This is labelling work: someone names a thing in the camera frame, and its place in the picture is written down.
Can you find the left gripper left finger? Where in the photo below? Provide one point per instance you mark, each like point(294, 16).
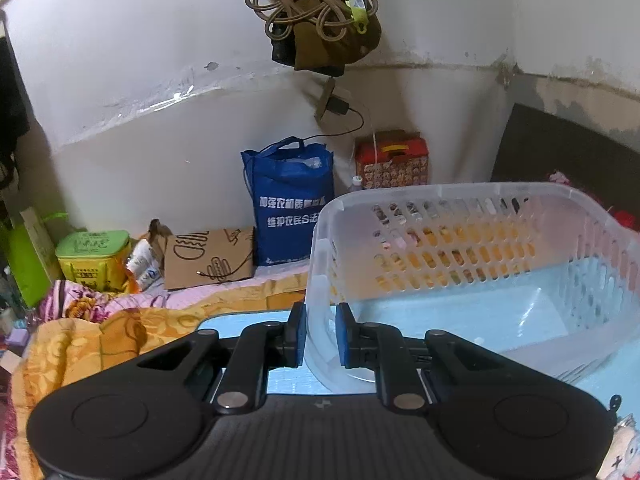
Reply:
point(260, 348)

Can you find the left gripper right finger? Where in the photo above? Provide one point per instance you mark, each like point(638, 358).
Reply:
point(382, 349)

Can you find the translucent plastic basket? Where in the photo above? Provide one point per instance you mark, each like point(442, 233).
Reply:
point(411, 241)

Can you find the white plush toy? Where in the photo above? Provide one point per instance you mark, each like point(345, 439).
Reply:
point(622, 460)

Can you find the brown paper bag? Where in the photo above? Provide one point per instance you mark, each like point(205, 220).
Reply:
point(210, 257)

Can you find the white tubes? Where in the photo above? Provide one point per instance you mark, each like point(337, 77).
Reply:
point(142, 266)

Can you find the blue non-woven bag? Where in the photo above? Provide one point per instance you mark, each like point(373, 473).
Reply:
point(289, 183)

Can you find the orange floral blanket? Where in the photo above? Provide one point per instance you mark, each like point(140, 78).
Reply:
point(83, 332)

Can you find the green lidded yellow box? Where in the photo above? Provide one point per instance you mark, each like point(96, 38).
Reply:
point(95, 259)

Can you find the red gift box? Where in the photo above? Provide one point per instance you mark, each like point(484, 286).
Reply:
point(392, 159)

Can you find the blue foam mat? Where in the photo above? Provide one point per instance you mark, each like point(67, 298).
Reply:
point(518, 316)

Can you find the green paper bag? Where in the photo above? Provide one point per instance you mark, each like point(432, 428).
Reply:
point(31, 257)

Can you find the dark wooden headboard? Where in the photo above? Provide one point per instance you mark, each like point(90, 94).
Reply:
point(539, 147)

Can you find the hanging dark clothes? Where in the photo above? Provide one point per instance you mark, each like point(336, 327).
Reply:
point(13, 115)

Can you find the black charger with cable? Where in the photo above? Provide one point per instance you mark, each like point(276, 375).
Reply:
point(337, 109)

